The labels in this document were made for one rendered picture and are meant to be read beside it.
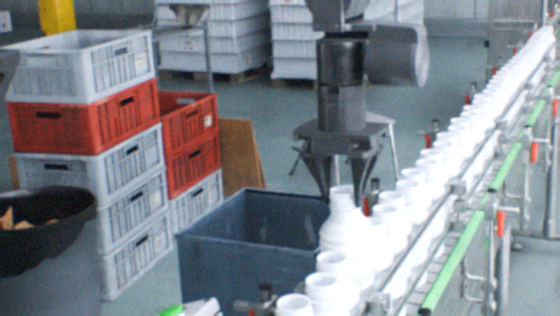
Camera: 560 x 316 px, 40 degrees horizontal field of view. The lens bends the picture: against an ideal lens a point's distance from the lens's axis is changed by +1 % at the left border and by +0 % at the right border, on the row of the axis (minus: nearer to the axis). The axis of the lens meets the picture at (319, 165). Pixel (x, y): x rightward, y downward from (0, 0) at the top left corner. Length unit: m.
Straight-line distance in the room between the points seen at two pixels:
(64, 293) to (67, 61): 0.98
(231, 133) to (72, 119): 1.38
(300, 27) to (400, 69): 6.85
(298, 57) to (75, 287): 5.25
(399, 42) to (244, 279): 0.82
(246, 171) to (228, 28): 3.76
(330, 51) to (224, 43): 7.33
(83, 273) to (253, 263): 1.36
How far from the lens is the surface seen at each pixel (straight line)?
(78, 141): 3.34
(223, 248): 1.55
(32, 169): 3.49
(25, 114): 3.44
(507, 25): 5.54
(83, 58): 3.22
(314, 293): 0.85
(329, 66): 0.87
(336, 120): 0.88
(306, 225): 1.81
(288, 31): 7.74
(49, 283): 2.76
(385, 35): 0.86
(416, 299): 1.18
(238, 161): 4.55
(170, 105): 4.57
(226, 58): 8.21
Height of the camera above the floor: 1.54
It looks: 17 degrees down
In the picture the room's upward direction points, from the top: 2 degrees counter-clockwise
